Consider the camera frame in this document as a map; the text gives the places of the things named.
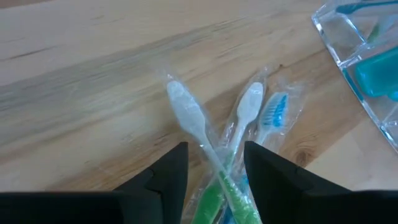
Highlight blue toothbrush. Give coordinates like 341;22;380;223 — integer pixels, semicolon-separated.
335;0;398;16

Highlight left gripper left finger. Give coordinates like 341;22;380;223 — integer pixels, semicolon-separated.
0;141;189;224

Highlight small teal mouthwash bottle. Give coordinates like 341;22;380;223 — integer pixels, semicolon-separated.
353;46;398;102

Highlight toothbrush pile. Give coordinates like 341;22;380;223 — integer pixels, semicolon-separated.
219;81;307;224

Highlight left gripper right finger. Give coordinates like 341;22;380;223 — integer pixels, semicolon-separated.
244;141;398;224

